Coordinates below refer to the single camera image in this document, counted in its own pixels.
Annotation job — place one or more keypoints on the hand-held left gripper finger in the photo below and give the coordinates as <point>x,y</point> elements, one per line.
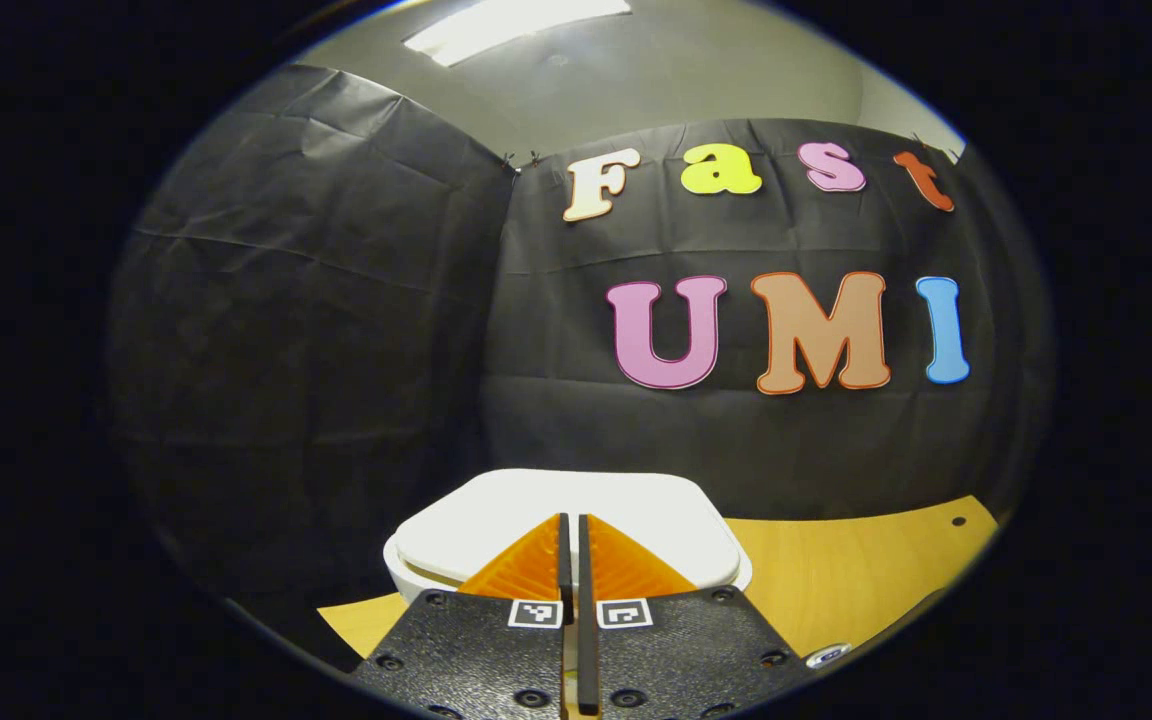
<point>565,570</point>
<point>584,570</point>

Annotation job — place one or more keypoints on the white desktop garbage bin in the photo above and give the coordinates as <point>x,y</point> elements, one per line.
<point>496,520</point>

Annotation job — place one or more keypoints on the black backdrop cloth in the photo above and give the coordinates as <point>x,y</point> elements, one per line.
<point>336,300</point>

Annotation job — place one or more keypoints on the ceiling light panel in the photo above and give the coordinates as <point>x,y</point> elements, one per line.
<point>516,25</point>

